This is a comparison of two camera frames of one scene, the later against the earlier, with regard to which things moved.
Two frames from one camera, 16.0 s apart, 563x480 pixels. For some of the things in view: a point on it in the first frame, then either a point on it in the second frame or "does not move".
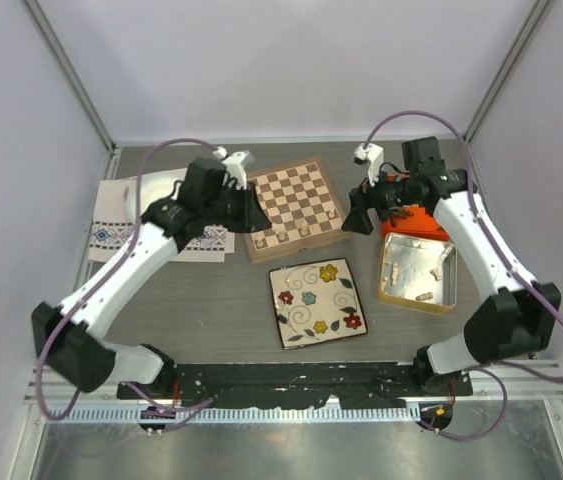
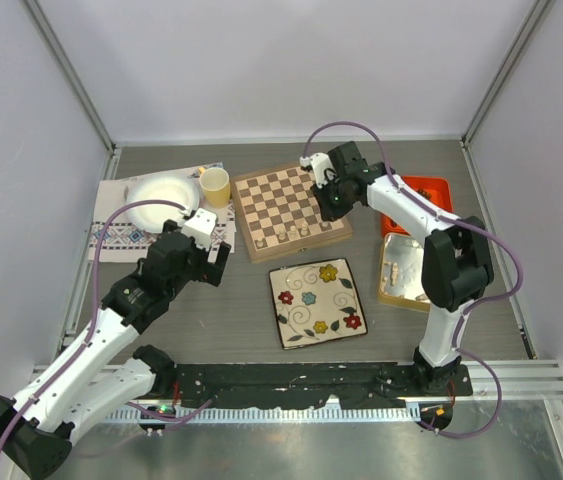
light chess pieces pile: (393, 275) does not move
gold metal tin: (418, 273) does not move
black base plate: (276, 385) does not move
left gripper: (253, 217) to (212, 271)
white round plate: (153, 186) does not move
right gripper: (363, 198) to (328, 212)
